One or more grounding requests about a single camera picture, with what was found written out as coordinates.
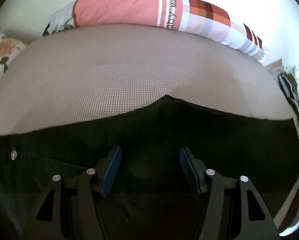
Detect black pants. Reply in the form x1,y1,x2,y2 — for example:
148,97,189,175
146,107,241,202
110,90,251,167
0,95,299,239

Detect dark striped garment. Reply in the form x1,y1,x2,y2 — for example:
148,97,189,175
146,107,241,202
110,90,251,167
278,73,299,122

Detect beige textured bed sheet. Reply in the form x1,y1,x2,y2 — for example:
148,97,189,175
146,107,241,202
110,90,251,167
0,23,299,230

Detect white floral pillow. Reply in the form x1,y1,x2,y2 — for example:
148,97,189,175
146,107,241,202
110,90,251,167
0,33,27,79

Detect pink plaid long pillow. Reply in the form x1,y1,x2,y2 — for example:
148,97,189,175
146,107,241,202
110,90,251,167
43,0,269,62

